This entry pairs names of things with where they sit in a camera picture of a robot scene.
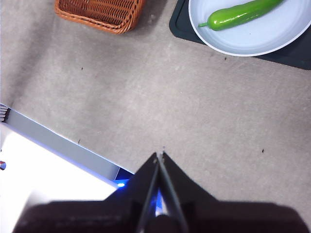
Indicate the light blue plate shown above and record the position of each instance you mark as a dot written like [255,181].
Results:
[243,38]

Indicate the brown wicker basket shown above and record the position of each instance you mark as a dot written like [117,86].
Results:
[102,12]

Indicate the black flat board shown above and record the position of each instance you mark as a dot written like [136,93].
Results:
[296,55]

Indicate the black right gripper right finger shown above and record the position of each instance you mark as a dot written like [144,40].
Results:
[230,216]

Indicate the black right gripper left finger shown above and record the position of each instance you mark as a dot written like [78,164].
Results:
[97,216]

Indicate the green chili pepper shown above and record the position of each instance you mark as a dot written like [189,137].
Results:
[233,17]

